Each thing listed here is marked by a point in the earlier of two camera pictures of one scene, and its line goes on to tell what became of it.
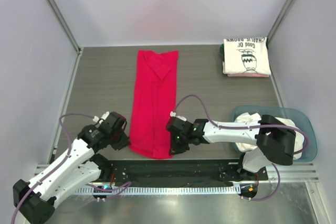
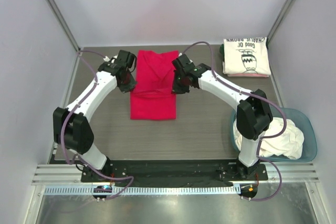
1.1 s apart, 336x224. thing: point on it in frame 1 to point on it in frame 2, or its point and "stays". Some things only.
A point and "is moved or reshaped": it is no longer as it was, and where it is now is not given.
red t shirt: x=155 y=103 is moved or reshaped
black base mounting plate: x=179 y=172 stays
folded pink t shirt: x=265 y=75 stays
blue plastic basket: x=310 y=146 stays
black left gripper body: x=119 y=139 to x=129 y=84
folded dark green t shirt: x=221 y=50 stays
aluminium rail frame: x=296 y=172 stays
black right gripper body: x=179 y=143 to x=179 y=86
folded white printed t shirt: x=246 y=56 stays
